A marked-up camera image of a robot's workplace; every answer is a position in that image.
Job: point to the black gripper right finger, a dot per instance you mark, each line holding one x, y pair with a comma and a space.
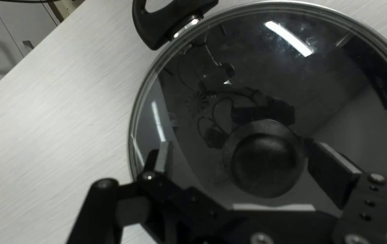
364, 198

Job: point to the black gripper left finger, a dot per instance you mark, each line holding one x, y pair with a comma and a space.
106, 204

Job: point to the glass lid with black knob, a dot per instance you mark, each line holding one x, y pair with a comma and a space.
265, 163

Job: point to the black cooking pot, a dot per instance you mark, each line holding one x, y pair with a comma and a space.
159, 25

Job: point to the grey cabinet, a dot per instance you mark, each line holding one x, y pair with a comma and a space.
7, 28

